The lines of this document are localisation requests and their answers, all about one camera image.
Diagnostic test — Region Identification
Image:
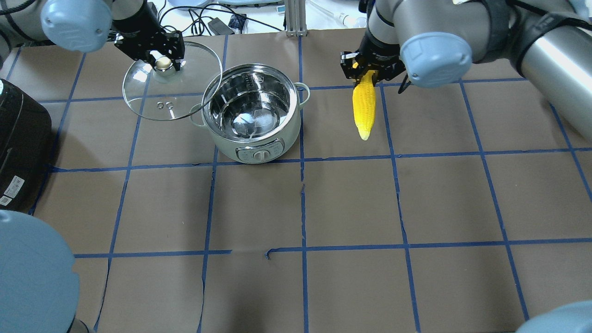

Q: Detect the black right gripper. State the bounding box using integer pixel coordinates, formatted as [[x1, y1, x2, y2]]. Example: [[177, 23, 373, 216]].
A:
[[340, 32, 406, 86]]

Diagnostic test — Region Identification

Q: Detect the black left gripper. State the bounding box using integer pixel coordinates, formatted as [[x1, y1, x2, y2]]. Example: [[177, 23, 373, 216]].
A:
[[114, 13, 185, 70]]

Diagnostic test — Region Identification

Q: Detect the yellow plastic corn cob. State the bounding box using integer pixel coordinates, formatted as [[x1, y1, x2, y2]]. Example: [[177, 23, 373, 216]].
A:
[[352, 69, 376, 141]]

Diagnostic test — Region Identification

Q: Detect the glass pot lid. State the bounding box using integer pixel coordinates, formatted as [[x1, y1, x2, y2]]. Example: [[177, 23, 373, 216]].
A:
[[122, 42, 222, 122]]

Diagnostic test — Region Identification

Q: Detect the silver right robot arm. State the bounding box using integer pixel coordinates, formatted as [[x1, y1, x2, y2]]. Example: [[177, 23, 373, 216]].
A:
[[340, 0, 592, 140]]

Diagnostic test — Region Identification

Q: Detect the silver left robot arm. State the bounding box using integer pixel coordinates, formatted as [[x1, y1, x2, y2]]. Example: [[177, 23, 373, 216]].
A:
[[0, 0, 185, 71]]

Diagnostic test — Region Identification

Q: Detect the pale green electric pot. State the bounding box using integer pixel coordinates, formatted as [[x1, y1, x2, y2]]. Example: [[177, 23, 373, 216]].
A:
[[190, 64, 311, 165]]

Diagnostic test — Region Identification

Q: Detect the clear plastic bottle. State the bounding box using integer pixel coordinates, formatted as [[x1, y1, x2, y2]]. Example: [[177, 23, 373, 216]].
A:
[[307, 0, 367, 28]]

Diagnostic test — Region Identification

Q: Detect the black power adapter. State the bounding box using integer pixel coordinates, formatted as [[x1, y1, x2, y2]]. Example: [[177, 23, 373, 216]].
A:
[[208, 18, 235, 36]]

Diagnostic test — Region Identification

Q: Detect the black appliance at left edge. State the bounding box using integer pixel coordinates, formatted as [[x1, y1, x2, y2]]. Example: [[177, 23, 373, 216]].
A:
[[0, 79, 52, 213]]

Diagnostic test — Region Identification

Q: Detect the brown paper table mat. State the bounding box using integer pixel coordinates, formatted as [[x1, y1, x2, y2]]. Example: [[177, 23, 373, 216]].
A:
[[1, 30, 592, 333]]

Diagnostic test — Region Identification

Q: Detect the black cable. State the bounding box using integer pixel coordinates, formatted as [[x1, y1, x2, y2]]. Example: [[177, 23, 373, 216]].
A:
[[157, 0, 283, 37]]

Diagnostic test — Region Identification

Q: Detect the aluminium frame post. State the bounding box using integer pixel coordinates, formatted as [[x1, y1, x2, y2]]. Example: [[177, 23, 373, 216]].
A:
[[284, 0, 308, 37]]

